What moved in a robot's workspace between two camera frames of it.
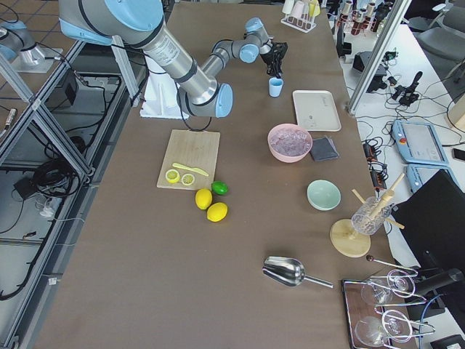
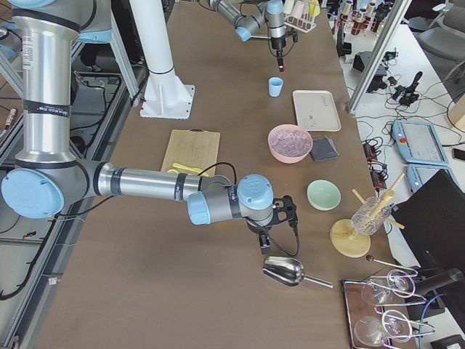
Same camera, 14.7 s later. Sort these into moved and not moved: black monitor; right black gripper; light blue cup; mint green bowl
Moved: right black gripper
Not moved: mint green bowl; light blue cup; black monitor
